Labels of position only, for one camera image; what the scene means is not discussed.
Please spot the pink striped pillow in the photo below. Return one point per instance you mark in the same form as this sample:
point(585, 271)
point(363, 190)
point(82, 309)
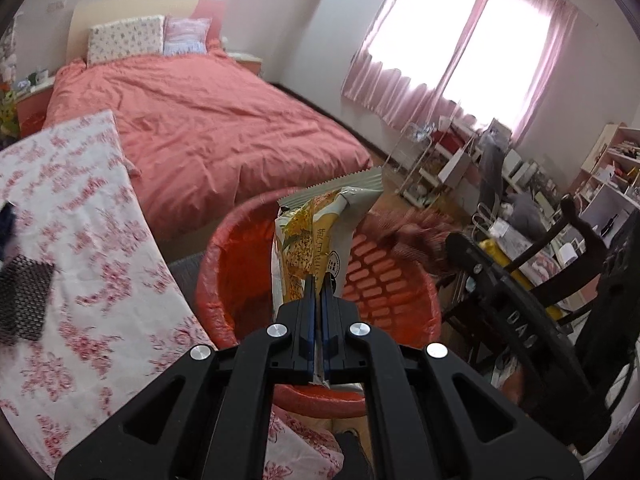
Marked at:
point(186, 35)

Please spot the yellow green snack packet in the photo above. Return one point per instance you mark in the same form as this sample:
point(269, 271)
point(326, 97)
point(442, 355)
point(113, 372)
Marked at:
point(320, 230)

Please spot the white shelf cart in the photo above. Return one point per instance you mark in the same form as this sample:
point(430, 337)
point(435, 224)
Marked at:
point(452, 170)

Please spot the bed with orange bedspread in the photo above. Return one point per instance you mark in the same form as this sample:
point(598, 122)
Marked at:
point(200, 125)

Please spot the yellow cushion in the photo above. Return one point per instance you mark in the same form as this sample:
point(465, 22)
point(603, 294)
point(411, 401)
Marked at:
point(520, 280)

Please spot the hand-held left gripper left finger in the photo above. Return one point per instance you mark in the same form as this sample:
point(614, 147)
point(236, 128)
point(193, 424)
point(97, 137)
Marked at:
point(300, 325)

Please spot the pink and white bookshelf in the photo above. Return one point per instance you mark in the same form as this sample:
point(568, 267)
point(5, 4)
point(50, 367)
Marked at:
point(607, 175)

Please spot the red floral tablecloth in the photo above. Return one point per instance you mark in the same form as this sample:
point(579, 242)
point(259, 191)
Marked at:
point(100, 260)

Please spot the person's leg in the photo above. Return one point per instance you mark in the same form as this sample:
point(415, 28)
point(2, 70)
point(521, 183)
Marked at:
point(357, 460)

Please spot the grey office chair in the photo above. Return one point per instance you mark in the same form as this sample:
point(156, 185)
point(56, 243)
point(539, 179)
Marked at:
point(492, 170)

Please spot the yellow plush toy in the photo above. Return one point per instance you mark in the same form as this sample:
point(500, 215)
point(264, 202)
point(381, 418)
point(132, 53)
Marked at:
point(7, 112)

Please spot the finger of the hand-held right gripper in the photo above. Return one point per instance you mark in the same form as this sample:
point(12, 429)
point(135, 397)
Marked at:
point(472, 260)

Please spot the pink nightstand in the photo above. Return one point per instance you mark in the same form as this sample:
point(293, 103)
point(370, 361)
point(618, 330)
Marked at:
point(32, 105)
point(249, 62)

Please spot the black mesh item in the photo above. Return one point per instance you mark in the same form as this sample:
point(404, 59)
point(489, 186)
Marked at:
point(25, 297)

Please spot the dark wooden chair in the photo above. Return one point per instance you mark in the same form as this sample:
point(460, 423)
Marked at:
point(582, 240)

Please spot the white floral pillow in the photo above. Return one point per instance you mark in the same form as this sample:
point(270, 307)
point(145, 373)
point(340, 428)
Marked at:
point(125, 37)

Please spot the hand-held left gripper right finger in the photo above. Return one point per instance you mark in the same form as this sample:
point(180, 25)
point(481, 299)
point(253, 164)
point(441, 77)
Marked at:
point(336, 325)

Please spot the hanging plush toys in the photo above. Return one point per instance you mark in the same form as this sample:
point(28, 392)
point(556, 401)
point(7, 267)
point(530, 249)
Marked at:
point(7, 55)

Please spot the cream and pink headboard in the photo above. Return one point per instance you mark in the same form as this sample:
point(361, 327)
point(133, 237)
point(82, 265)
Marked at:
point(130, 7)

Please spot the orange plastic basket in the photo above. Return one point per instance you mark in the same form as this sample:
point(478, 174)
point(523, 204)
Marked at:
point(385, 285)

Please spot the pink curtain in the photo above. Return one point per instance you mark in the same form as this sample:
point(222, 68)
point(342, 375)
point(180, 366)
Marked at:
point(520, 60)
point(405, 50)

